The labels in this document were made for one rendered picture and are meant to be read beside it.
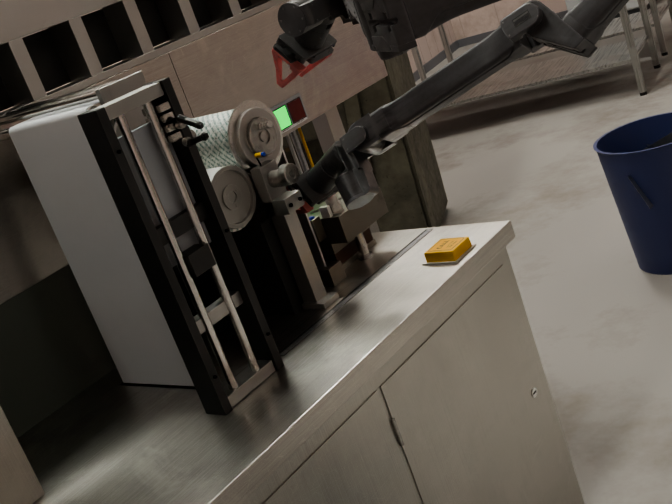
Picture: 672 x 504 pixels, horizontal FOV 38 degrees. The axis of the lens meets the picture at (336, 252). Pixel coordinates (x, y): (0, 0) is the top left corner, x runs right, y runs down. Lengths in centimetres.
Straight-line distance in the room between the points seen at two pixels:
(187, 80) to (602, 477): 151
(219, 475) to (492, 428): 74
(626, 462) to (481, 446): 88
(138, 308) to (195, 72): 69
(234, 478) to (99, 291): 56
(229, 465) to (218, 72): 111
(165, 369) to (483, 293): 66
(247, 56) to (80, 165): 78
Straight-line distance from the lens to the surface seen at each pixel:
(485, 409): 202
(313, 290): 193
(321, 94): 258
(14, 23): 203
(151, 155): 161
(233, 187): 185
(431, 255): 195
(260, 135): 190
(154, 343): 182
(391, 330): 172
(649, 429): 294
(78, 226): 182
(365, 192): 183
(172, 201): 162
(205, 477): 149
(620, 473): 279
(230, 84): 235
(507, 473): 210
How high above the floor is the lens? 157
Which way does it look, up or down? 17 degrees down
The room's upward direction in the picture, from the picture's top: 20 degrees counter-clockwise
